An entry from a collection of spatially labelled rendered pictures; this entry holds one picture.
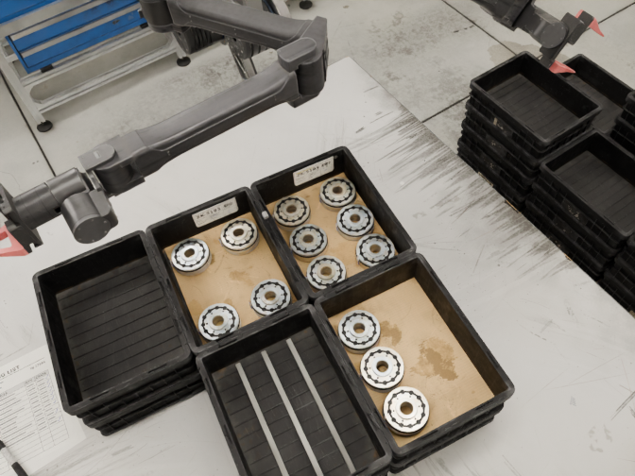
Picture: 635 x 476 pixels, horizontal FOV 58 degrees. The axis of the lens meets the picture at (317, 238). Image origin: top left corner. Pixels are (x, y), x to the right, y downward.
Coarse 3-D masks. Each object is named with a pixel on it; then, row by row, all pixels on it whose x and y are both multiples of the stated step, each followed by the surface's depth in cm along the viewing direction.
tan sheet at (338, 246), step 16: (336, 176) 169; (304, 192) 166; (272, 208) 164; (320, 208) 163; (320, 224) 160; (288, 240) 158; (336, 240) 157; (336, 256) 154; (352, 256) 154; (304, 272) 152; (352, 272) 151
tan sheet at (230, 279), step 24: (240, 216) 163; (216, 240) 159; (264, 240) 158; (216, 264) 155; (240, 264) 154; (264, 264) 154; (192, 288) 152; (216, 288) 151; (240, 288) 151; (192, 312) 148; (240, 312) 147
